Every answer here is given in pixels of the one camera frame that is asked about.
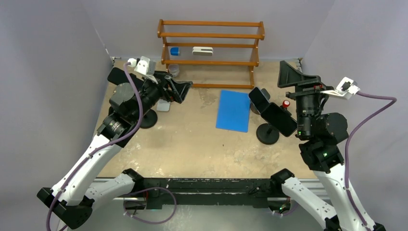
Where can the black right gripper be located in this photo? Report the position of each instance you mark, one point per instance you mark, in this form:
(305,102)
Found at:
(288,76)

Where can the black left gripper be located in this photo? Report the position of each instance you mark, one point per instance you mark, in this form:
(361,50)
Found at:
(180,87)

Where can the black smartphone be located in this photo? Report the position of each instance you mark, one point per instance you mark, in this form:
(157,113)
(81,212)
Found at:
(279,119)

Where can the black round-base phone stand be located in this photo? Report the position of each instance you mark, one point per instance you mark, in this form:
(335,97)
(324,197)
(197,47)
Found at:
(266,134)

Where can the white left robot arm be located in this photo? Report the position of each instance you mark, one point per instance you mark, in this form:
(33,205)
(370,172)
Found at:
(73,198)

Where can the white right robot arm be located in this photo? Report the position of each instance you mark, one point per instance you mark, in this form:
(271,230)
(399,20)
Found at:
(320,135)

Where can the white folding phone stand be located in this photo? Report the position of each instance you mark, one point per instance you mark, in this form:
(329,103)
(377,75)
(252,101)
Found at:
(163,106)

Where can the black phone on wooden stand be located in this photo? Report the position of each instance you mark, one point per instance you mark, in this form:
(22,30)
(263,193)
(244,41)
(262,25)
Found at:
(258,99)

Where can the black phone on tripod stand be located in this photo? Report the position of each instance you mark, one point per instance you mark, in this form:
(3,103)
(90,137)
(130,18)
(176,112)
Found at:
(117,76)

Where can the clear plastic cup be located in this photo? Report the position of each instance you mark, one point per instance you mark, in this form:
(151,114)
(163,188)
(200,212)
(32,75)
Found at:
(174,69)

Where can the red capped black bottle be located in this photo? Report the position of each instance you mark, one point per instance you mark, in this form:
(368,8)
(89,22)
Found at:
(285,105)

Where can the blue small box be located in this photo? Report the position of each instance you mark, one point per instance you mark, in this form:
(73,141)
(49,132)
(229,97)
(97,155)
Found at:
(175,51)

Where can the white rectangular device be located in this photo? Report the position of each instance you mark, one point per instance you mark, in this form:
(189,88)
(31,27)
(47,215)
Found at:
(202,51)

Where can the orange wooden shelf rack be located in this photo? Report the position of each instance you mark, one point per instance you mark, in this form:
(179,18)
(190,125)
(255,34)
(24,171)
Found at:
(183,41)

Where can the blue rectangular mat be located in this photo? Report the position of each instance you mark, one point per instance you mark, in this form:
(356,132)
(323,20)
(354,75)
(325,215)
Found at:
(233,111)

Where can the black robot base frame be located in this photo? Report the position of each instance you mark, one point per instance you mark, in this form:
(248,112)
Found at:
(258,193)

